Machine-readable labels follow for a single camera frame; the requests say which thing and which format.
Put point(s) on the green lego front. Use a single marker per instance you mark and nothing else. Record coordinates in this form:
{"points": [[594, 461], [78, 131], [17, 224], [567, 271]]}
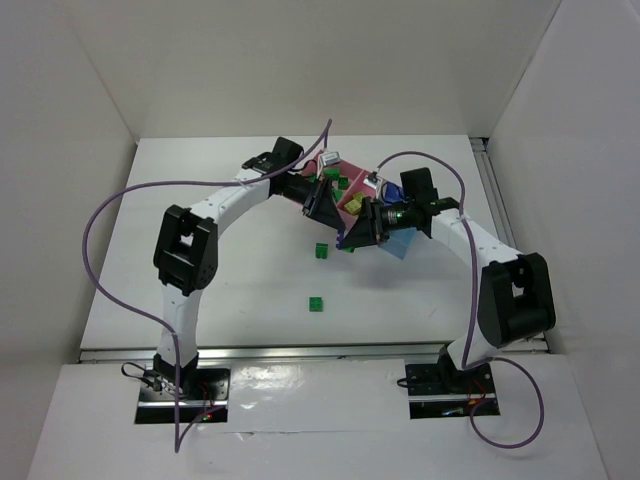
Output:
{"points": [[316, 304]]}

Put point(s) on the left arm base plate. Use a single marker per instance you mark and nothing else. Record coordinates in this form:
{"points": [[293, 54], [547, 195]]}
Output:
{"points": [[207, 396]]}

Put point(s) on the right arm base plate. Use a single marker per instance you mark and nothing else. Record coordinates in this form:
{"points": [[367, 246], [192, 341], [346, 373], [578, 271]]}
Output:
{"points": [[432, 395]]}

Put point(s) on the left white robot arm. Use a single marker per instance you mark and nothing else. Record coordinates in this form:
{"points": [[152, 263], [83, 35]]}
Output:
{"points": [[186, 253]]}

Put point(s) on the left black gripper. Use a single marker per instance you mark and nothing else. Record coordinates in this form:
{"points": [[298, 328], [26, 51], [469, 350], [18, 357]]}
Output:
{"points": [[314, 201]]}

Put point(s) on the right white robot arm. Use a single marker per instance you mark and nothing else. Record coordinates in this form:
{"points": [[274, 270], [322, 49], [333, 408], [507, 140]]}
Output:
{"points": [[511, 291]]}

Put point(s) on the light blue container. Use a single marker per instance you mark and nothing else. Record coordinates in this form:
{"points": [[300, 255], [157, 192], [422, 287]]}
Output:
{"points": [[399, 242]]}

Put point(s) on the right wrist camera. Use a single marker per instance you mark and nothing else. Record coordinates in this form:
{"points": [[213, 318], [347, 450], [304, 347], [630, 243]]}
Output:
{"points": [[373, 180]]}

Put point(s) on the small pink container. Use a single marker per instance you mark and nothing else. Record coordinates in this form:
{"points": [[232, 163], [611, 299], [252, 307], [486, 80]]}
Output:
{"points": [[362, 186]]}

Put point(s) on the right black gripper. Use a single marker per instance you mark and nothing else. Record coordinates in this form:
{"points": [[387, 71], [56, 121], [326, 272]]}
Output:
{"points": [[373, 223]]}

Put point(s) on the aluminium rail right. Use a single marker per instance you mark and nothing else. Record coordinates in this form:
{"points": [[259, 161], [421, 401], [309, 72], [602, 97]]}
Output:
{"points": [[492, 190]]}

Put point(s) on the aluminium rail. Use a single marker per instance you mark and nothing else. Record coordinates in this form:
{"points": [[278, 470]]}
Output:
{"points": [[227, 354], [492, 190]]}

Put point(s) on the purple lego brick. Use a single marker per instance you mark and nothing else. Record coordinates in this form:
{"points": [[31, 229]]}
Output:
{"points": [[339, 242]]}

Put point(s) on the yellow lego front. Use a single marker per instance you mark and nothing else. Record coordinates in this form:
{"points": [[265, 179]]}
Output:
{"points": [[353, 207]]}

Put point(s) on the small green lego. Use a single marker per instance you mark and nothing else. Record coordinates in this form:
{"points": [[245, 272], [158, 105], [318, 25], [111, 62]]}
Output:
{"points": [[343, 183]]}

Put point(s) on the large pink container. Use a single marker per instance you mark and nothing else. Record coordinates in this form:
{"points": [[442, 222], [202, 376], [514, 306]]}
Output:
{"points": [[347, 169]]}

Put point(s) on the aluminium rail front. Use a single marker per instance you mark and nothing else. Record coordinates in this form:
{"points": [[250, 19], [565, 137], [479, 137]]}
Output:
{"points": [[227, 354]]}

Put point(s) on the green square lego brick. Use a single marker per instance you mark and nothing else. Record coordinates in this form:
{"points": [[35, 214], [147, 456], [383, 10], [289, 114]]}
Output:
{"points": [[321, 250]]}

